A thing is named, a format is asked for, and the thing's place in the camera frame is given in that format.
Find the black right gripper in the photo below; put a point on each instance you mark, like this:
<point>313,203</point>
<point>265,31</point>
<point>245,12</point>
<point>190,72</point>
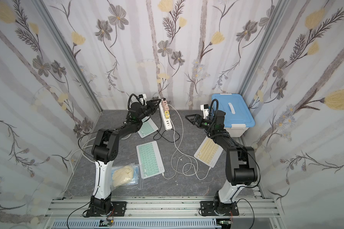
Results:
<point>199,121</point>

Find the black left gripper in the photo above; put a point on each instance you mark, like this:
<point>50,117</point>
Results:
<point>149,106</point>

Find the white power strip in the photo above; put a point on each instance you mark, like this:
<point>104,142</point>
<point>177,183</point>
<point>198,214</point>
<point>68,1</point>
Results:
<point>166,122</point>

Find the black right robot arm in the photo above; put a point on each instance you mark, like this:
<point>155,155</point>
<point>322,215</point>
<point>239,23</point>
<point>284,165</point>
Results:
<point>241,168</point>

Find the yellow charger plug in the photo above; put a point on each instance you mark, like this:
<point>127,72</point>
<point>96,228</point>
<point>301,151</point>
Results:
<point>167,114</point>

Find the blue lid storage box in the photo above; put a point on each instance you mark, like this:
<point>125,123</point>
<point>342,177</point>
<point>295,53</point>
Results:
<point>238,118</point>

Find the bagged blue masks and gloves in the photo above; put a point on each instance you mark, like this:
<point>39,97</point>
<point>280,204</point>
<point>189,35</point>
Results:
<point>128,177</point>

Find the far green wireless keyboard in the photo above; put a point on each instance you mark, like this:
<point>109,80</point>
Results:
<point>148,127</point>

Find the green wireless keyboard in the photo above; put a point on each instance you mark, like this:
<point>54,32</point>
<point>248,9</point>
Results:
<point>148,127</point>
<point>150,160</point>

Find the yellow wireless keyboard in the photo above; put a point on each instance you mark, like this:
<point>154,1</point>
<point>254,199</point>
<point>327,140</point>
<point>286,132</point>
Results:
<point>208,152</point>

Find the near green wireless keyboard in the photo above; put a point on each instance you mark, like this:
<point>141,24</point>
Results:
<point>150,160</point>

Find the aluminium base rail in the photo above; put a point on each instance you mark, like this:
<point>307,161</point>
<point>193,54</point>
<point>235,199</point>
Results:
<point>165,213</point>

